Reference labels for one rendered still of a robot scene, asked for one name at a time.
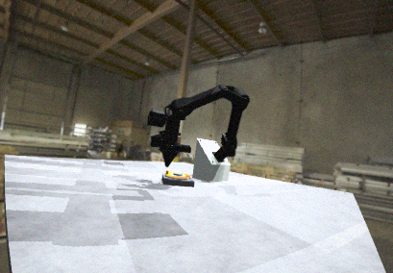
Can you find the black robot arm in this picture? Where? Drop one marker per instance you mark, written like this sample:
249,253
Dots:
184,106

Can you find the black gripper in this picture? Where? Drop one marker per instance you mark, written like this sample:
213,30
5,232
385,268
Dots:
170,152

